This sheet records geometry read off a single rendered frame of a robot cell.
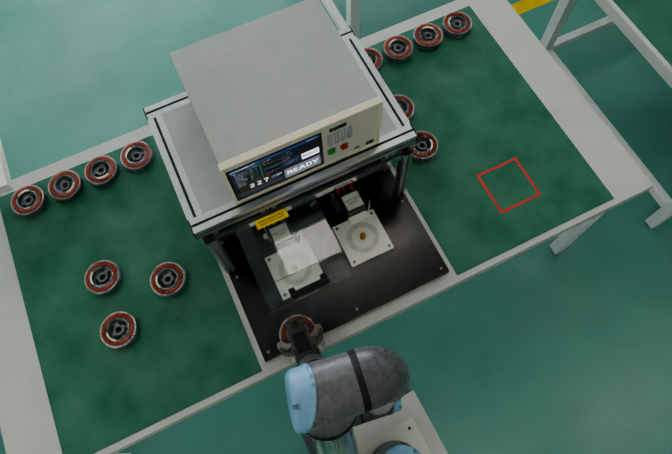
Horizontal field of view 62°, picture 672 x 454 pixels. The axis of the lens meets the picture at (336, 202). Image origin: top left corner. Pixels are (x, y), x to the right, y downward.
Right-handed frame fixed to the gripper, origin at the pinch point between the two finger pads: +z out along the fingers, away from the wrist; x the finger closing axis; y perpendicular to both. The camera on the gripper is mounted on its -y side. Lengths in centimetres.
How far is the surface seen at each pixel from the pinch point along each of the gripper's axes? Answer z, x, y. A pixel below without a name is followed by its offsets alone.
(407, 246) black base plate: 10.3, 43.3, -6.3
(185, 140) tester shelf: 8, -7, -64
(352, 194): 8.0, 32.4, -29.9
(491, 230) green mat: 8, 71, 0
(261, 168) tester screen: -17, 8, -51
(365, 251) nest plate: 11.6, 30.1, -10.3
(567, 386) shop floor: 39, 93, 90
